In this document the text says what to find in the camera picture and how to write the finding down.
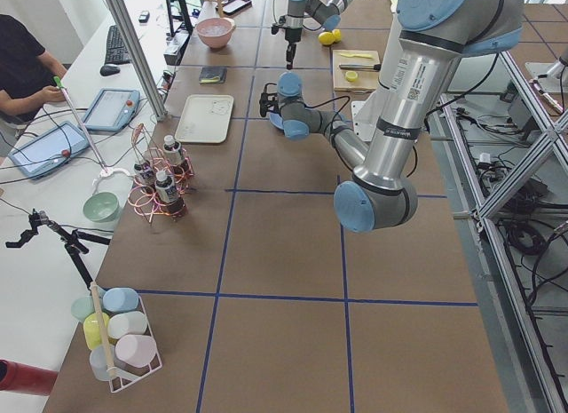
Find tea bottle of rack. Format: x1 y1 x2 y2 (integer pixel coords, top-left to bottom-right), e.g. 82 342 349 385
133 151 156 194
163 135 189 176
155 170 187 218

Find blue tablet near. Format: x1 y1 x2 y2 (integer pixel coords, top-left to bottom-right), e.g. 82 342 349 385
8 121 90 179

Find blue tablet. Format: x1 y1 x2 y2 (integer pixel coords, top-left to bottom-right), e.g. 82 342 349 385
83 88 140 133
8 121 90 179

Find blue plate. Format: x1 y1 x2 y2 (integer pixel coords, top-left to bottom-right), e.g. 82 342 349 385
268 113 283 131

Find black tripod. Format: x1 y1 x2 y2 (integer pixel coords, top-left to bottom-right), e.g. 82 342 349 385
5 210 111 288

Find blue tablet far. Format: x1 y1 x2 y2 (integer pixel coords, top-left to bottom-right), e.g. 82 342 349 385
83 88 140 133

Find yellow lemon round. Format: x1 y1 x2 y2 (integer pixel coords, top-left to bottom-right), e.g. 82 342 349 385
318 31 335 46

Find yellow plastic knife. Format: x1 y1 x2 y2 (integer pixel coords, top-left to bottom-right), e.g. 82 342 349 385
338 52 374 60

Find green bowl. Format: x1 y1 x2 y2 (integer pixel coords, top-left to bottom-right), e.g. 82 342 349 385
83 192 120 223

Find tea bottle right of rack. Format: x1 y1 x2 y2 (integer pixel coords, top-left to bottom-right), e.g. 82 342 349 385
163 135 189 176

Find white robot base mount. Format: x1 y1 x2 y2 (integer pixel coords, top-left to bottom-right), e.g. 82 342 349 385
351 99 378 142

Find half lemon slice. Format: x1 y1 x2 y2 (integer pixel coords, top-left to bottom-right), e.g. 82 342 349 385
344 70 359 83

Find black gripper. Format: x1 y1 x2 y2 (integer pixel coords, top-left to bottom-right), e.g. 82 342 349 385
285 27 302 66

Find yellow sponge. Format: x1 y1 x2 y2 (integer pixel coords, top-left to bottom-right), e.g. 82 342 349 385
199 76 223 84

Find yellow cup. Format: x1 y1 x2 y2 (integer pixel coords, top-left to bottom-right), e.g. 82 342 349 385
83 313 102 351

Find black mouse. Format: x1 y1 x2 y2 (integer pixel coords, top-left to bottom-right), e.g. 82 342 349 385
99 64 121 77

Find tea bottle left of rack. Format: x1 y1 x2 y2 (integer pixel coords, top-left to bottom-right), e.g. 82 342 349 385
133 151 156 194

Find white cup rack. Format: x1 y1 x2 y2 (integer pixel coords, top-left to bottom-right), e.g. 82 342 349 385
83 282 162 393

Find light blue cup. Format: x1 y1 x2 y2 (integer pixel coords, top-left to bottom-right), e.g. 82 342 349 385
89 345 111 382

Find red bottle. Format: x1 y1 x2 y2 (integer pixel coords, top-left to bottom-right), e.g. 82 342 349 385
1 359 59 396

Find mint green cup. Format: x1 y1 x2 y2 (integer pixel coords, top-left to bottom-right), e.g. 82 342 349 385
70 296 95 322

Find tea bottle front of rack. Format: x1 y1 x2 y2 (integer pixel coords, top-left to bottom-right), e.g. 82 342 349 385
155 170 187 218

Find aluminium frame post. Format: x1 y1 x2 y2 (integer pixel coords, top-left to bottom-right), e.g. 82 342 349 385
105 0 168 122

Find white cup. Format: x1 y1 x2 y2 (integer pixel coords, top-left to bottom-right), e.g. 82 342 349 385
107 311 147 339

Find black keyboard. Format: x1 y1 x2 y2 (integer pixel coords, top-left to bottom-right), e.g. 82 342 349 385
104 25 130 65

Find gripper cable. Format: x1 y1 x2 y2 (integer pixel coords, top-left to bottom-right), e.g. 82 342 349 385
301 52 498 179

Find wooden cutting board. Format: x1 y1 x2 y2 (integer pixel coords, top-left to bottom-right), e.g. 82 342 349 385
332 50 381 92

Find seated person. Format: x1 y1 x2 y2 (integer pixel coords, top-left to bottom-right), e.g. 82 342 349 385
1 14 67 124

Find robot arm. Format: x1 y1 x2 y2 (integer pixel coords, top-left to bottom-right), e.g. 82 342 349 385
272 0 353 70
276 0 524 233

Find pink bowl of ice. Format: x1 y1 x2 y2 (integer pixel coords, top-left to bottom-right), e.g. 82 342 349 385
195 17 236 49

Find pink cup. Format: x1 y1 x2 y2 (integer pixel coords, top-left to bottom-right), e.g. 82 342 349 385
114 334 157 368

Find yellow lemon elongated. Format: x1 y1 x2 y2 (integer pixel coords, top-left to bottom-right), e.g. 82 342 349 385
331 28 343 43

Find copper wire bottle rack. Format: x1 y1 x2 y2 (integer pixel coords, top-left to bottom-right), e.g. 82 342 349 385
128 123 194 222

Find steel cylinder with black cap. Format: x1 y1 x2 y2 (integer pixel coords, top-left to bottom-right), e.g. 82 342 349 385
338 64 382 72

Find cream bear tray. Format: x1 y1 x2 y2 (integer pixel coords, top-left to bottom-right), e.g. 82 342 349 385
174 94 234 144

